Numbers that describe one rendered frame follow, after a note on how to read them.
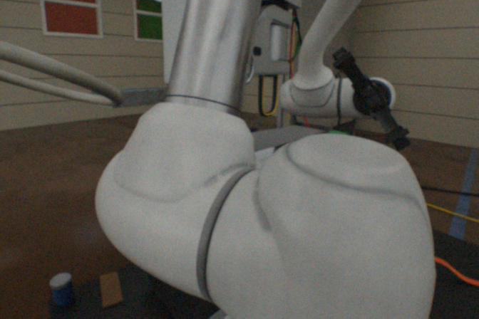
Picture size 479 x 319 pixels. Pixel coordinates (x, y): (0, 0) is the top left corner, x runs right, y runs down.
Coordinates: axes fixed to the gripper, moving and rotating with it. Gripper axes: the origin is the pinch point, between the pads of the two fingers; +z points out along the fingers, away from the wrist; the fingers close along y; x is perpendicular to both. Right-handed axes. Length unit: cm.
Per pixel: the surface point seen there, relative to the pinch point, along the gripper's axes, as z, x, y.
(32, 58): 19, -38, 36
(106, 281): -45, -163, -9
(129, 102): -15, -55, 38
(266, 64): -95, -33, 45
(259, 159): -69, -53, 4
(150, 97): -23, -53, 38
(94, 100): -10, -62, 43
